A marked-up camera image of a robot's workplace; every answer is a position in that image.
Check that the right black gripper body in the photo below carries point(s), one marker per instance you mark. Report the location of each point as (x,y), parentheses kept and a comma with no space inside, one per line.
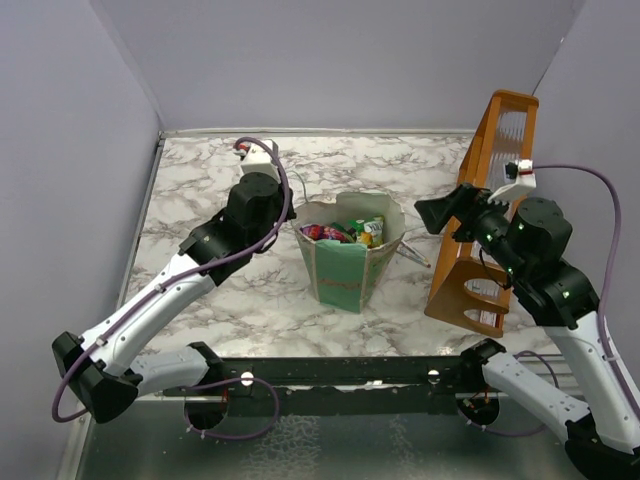
(483,221)

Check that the green yellow Fox's candy bag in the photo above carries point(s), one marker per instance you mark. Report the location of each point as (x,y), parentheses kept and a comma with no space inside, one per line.
(367,231)

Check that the green paper gift bag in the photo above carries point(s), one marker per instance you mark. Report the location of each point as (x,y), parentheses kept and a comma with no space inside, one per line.
(345,275)

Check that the purple Fox's candy bag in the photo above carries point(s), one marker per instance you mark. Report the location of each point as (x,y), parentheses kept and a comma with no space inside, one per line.
(317,232)

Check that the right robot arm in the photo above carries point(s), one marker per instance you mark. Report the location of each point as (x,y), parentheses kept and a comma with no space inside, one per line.
(600,433)

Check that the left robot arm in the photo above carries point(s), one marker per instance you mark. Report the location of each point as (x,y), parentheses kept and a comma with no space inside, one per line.
(104,367)

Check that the purple capped marker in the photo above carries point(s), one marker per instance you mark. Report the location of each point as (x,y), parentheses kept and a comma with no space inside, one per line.
(410,253)

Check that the wooden rack with clear slats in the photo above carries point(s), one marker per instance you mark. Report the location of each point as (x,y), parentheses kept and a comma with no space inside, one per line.
(469,288)

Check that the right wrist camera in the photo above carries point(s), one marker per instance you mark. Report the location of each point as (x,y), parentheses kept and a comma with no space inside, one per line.
(523,181)

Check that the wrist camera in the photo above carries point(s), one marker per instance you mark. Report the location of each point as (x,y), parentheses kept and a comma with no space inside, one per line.
(254,159)
(523,181)

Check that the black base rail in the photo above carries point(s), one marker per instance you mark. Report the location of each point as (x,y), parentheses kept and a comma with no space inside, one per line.
(330,386)

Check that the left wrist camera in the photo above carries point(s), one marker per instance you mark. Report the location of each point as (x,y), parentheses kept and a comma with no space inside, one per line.
(254,159)

